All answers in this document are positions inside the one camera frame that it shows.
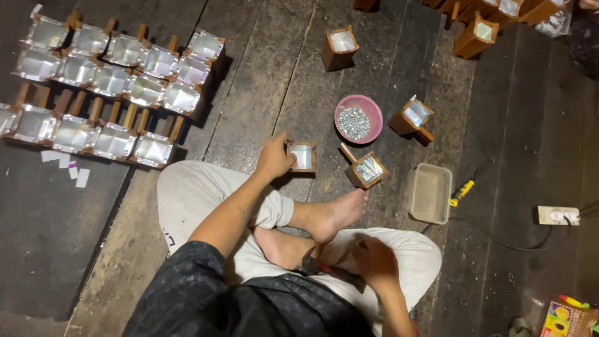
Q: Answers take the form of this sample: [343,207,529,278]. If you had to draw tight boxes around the white paper scraps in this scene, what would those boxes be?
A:
[40,149,91,189]

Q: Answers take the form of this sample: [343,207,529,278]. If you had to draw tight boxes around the row of wooden boxes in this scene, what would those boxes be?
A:
[352,0,572,61]

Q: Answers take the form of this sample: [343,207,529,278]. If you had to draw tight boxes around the person's dark shirt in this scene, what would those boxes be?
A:
[122,241,375,337]

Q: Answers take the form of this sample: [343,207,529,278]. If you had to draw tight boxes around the group of foil-lined wooden boxes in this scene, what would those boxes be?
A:
[0,5,226,169]

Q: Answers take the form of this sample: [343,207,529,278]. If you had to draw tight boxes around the tilted foil-lined wooden box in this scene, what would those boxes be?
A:
[387,95,436,145]

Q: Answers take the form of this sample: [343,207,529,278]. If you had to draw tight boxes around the upright foil-lined wooden box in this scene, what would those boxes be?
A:
[321,25,360,72]

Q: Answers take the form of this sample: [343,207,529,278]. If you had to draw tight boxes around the colourful printed box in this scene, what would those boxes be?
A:
[539,295,599,337]

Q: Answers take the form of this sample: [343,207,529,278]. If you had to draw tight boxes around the yellow-handled tool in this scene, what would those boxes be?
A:
[449,157,495,208]

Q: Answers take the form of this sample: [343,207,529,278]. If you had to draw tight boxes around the person's left hand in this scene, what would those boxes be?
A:
[255,131,297,181]

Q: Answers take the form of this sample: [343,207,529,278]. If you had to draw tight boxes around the white power strip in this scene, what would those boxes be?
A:
[537,205,581,226]

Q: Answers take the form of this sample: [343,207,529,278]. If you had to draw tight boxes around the dark hammer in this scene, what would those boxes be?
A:
[301,247,367,295]

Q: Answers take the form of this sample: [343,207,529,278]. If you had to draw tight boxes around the foil-lined wooden box with strips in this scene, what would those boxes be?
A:
[339,143,389,190]

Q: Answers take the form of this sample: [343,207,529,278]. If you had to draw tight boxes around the person's right hand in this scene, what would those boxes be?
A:
[351,233,401,293]

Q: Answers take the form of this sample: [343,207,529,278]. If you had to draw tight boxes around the small foil-lined wooden box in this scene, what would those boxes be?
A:
[287,142,317,173]

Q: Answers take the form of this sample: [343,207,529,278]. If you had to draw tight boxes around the beige plastic tray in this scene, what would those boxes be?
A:
[408,163,454,226]

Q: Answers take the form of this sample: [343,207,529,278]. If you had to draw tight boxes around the pink bowl of small nails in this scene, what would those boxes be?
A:
[334,95,384,145]

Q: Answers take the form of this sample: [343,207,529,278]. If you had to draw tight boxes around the black power cable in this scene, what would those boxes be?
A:
[421,200,599,252]

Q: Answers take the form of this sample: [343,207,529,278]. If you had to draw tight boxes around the person's legs and feet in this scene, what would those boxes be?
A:
[156,160,443,337]

